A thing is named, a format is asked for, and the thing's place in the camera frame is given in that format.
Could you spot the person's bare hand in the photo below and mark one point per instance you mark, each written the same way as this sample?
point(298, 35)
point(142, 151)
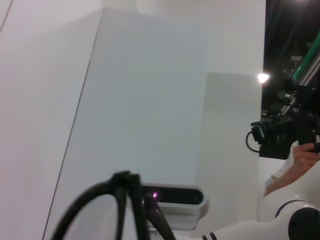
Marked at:
point(303, 157)

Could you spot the black thin-frame glasses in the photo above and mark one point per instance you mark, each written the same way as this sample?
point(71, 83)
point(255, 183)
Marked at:
point(120, 180)

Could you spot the person's bare forearm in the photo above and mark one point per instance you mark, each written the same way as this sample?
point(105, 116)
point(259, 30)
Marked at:
point(285, 183)

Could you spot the bright round ceiling lamp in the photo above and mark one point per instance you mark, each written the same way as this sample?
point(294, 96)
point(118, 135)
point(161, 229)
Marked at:
point(263, 78)

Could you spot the green aluminium frame beam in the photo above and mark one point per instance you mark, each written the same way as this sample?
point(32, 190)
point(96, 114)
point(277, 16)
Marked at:
point(307, 60)

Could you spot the grey bar-shaped head camera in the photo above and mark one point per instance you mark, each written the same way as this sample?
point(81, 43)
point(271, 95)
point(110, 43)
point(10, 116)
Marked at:
point(180, 196)

